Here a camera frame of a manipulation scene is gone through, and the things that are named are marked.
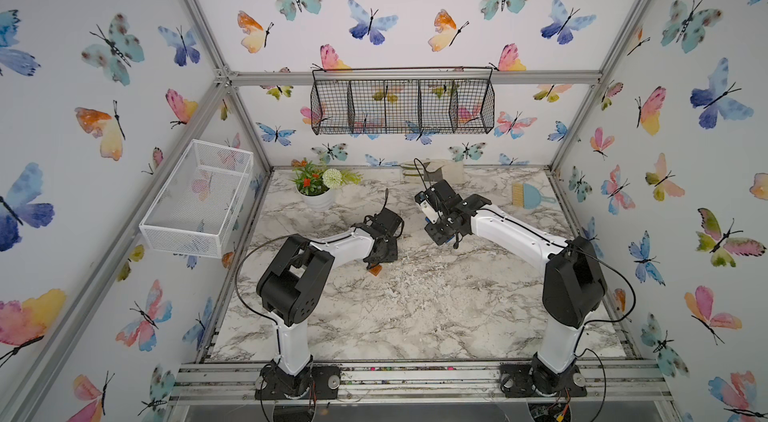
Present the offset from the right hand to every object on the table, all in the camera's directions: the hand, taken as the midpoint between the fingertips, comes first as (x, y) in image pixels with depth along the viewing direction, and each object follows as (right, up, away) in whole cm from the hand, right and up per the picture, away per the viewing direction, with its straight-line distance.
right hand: (440, 225), depth 89 cm
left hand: (-14, -9, +7) cm, 18 cm away
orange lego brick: (-19, -14, +4) cm, 24 cm away
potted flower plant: (-39, +12, +7) cm, 41 cm away
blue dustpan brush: (+36, +8, +22) cm, 43 cm away
